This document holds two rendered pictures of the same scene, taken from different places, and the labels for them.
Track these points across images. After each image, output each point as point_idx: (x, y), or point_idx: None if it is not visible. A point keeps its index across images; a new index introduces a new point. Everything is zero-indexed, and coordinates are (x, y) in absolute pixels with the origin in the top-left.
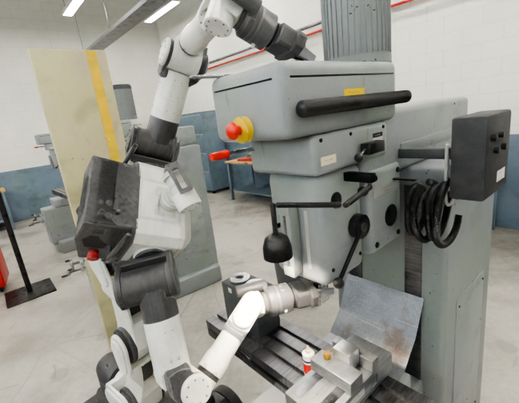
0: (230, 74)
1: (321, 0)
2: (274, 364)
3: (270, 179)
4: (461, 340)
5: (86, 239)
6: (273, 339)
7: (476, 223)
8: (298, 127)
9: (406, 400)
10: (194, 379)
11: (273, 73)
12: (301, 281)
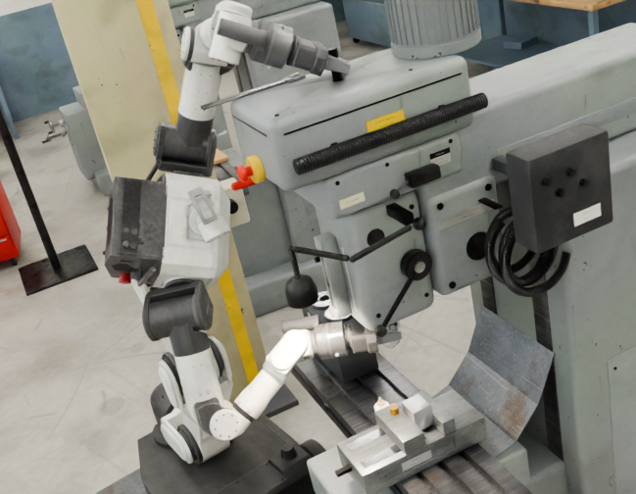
0: (243, 104)
1: None
2: (349, 416)
3: None
4: (631, 415)
5: (116, 266)
6: (364, 386)
7: None
8: (300, 179)
9: (482, 470)
10: (222, 414)
11: (267, 131)
12: None
